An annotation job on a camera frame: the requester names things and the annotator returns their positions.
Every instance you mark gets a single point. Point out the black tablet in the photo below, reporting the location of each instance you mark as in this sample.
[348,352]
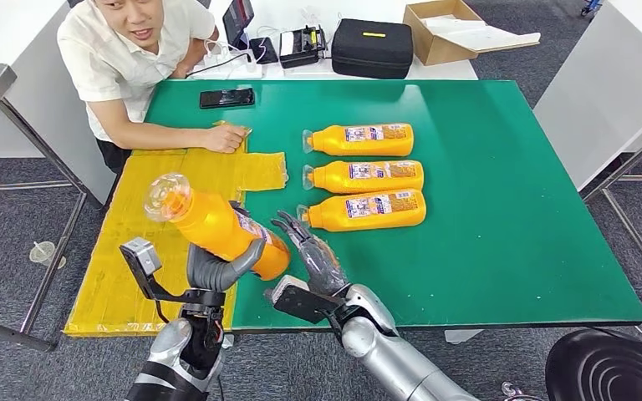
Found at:
[238,19]

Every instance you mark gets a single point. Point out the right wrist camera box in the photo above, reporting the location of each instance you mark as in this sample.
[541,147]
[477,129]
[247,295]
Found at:
[299,301]

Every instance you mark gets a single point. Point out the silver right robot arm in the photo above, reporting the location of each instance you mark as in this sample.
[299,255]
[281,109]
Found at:
[387,354]

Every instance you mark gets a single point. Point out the person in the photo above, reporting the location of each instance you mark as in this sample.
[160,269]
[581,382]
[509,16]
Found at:
[116,66]

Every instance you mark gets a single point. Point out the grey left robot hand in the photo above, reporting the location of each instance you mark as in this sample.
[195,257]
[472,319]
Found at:
[204,271]

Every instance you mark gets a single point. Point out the orange detergent bottle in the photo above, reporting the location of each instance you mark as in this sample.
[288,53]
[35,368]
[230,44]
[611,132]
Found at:
[365,220]
[365,145]
[365,184]
[210,227]

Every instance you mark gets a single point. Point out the small black flat device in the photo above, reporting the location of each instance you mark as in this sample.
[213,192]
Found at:
[264,51]

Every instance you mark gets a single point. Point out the white table with metal legs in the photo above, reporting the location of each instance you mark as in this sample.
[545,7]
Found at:
[603,83]

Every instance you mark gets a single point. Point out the white power strip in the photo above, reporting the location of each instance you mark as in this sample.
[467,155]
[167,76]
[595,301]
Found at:
[238,71]

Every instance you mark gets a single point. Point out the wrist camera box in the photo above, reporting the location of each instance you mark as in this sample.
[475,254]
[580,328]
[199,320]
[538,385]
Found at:
[299,301]
[141,257]

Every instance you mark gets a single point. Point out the yellow taped cardboard sheet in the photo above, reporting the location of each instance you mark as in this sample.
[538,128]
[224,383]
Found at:
[127,288]

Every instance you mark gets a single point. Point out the black label printer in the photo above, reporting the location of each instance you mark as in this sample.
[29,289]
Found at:
[301,47]

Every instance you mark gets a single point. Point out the black zippered carrying case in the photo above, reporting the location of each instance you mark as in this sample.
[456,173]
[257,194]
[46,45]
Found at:
[371,52]

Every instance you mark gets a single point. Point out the brown cardboard box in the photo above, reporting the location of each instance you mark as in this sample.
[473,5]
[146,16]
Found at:
[437,50]

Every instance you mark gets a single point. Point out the blue wheeled cart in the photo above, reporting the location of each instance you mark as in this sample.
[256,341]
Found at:
[591,5]

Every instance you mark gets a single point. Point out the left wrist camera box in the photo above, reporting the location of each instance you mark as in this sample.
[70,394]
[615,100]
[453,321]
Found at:
[141,257]

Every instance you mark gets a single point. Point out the black round stool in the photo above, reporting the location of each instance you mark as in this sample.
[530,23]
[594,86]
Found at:
[609,371]

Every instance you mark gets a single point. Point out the green table mat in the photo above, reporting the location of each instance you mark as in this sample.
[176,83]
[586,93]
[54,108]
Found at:
[492,193]

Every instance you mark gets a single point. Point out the person's right hand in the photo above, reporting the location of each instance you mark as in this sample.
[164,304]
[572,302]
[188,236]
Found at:
[224,138]

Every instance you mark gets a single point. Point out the white foam sheet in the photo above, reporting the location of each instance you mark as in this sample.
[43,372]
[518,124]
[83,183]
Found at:
[481,36]

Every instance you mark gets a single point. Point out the person's right forearm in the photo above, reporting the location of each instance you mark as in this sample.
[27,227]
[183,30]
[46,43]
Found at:
[149,135]

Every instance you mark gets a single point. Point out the white desk with grey panel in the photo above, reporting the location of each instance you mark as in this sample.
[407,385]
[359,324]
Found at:
[33,122]

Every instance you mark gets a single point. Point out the person's left forearm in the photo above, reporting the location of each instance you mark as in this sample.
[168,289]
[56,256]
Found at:
[199,52]

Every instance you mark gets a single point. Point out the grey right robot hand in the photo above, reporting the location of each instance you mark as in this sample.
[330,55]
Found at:
[321,265]

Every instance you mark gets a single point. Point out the black smartphone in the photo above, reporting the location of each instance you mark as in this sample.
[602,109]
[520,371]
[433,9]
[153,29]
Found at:
[227,98]

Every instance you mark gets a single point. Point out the clear plastic cup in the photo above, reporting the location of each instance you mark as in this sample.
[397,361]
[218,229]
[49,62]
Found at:
[44,254]

